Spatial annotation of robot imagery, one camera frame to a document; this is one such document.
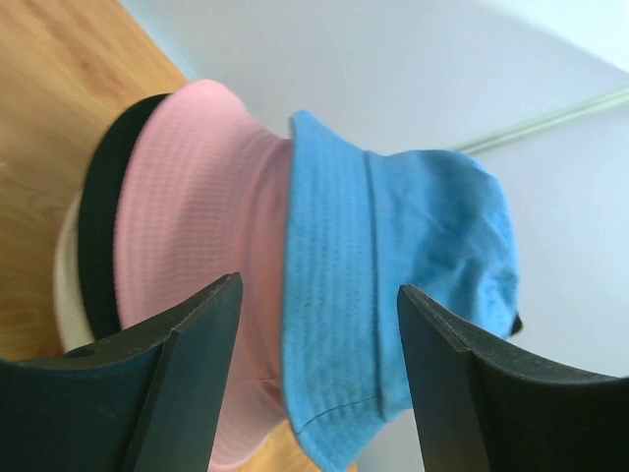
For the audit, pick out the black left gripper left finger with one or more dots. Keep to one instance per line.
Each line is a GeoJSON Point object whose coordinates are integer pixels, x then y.
{"type": "Point", "coordinates": [144, 399]}

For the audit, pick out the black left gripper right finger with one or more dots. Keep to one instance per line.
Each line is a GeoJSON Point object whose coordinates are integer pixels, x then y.
{"type": "Point", "coordinates": [484, 404]}

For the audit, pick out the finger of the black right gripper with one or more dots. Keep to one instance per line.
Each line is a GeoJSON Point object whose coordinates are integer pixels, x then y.
{"type": "Point", "coordinates": [517, 325]}

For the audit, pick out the beige bucket hat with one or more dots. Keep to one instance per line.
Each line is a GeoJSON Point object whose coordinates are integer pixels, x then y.
{"type": "Point", "coordinates": [69, 310]}

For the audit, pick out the black pink-lined hat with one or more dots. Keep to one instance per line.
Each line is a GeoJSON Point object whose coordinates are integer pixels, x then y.
{"type": "Point", "coordinates": [97, 214]}

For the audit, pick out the blue hat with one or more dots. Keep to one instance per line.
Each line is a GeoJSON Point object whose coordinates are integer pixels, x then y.
{"type": "Point", "coordinates": [361, 225]}

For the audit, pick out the pink bucket hat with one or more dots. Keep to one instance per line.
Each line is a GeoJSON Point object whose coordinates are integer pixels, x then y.
{"type": "Point", "coordinates": [205, 194]}

